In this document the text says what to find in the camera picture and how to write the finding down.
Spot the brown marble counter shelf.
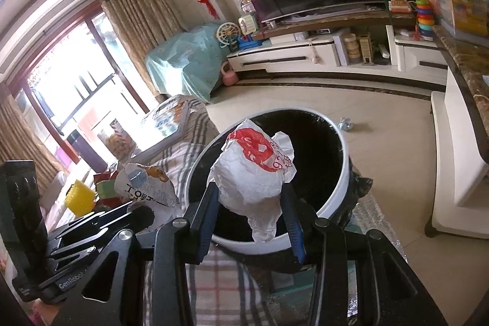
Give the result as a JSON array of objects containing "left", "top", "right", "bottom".
[{"left": 426, "top": 24, "right": 489, "bottom": 238}]

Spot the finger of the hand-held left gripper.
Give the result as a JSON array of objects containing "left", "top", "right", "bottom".
[
  {"left": 50, "top": 230, "right": 116, "bottom": 269},
  {"left": 48, "top": 204, "right": 155, "bottom": 249}
]

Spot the white ferris wheel toy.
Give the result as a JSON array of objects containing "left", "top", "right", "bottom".
[{"left": 216, "top": 22, "right": 240, "bottom": 49}]

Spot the round white trash bin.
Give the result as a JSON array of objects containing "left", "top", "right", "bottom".
[{"left": 186, "top": 108, "right": 373, "bottom": 255}]

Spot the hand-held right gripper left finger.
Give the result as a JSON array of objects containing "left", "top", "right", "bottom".
[{"left": 71, "top": 183, "right": 219, "bottom": 326}]

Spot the round wooden toy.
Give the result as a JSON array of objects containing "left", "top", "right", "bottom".
[{"left": 343, "top": 33, "right": 362, "bottom": 63}]

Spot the glass balcony door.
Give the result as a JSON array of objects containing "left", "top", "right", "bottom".
[{"left": 21, "top": 1, "right": 153, "bottom": 160}]

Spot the plaid tablecloth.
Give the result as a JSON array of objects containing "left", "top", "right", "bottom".
[{"left": 141, "top": 108, "right": 360, "bottom": 326}]

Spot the silver foil mat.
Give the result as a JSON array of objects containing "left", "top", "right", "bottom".
[{"left": 344, "top": 192, "right": 406, "bottom": 311}]

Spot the colourful picture book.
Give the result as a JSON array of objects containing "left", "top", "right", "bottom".
[{"left": 139, "top": 97, "right": 208, "bottom": 148}]

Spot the teal covered furniture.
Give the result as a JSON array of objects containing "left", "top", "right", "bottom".
[{"left": 144, "top": 24, "right": 230, "bottom": 104}]

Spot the wooden ladder toy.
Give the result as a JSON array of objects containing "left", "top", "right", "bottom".
[{"left": 359, "top": 36, "right": 377, "bottom": 66}]

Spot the rainbow stacking ring toy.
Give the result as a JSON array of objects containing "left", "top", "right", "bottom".
[{"left": 414, "top": 0, "right": 435, "bottom": 41}]

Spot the black bin liner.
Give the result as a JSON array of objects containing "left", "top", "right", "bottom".
[{"left": 189, "top": 110, "right": 373, "bottom": 240}]

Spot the green toy box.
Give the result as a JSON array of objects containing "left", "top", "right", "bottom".
[{"left": 237, "top": 15, "right": 259, "bottom": 35}]

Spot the white television cabinet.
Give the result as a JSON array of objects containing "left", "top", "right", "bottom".
[{"left": 225, "top": 11, "right": 449, "bottom": 87}]

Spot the clear snack jar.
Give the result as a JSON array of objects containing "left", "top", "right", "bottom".
[{"left": 97, "top": 120, "right": 138, "bottom": 161}]

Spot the red box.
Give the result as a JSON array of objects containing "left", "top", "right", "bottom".
[{"left": 94, "top": 170, "right": 123, "bottom": 205}]

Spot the yellow sponge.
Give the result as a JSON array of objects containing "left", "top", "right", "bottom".
[{"left": 64, "top": 179, "right": 98, "bottom": 218}]

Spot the white cartoon snack packet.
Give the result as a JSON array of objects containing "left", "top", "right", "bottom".
[{"left": 114, "top": 163, "right": 182, "bottom": 232}]

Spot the beige curtain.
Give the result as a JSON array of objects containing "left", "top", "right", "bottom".
[
  {"left": 95, "top": 0, "right": 189, "bottom": 49},
  {"left": 0, "top": 93, "right": 66, "bottom": 193}
]

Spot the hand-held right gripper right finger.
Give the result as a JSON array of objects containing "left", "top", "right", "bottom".
[{"left": 281, "top": 189, "right": 449, "bottom": 326}]

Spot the white red paper bag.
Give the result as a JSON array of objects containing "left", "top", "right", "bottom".
[{"left": 209, "top": 119, "right": 298, "bottom": 243}]

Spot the colourful yellow toy box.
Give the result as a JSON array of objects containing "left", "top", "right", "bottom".
[{"left": 439, "top": 0, "right": 489, "bottom": 39}]

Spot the purple thermos bottle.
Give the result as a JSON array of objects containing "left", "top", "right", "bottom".
[{"left": 67, "top": 129, "right": 106, "bottom": 174}]

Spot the blue toy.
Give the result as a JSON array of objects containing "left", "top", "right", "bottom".
[{"left": 238, "top": 36, "right": 261, "bottom": 51}]

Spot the toy cash register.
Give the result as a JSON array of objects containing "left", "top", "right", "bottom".
[{"left": 389, "top": 0, "right": 413, "bottom": 16}]

